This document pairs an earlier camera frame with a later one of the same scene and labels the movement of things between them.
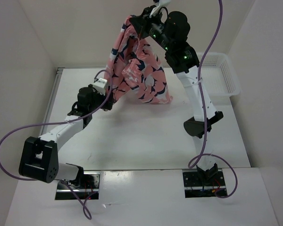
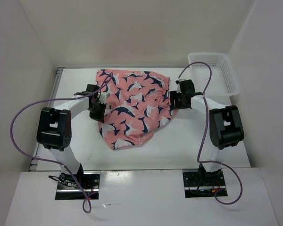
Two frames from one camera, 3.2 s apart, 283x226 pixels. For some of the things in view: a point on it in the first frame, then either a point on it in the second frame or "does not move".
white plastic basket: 219,78 does not move
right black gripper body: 151,27 -> 178,101
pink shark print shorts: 134,64 -> 140,103
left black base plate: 89,181 does not move
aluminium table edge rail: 52,98 does not move
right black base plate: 192,181 does not move
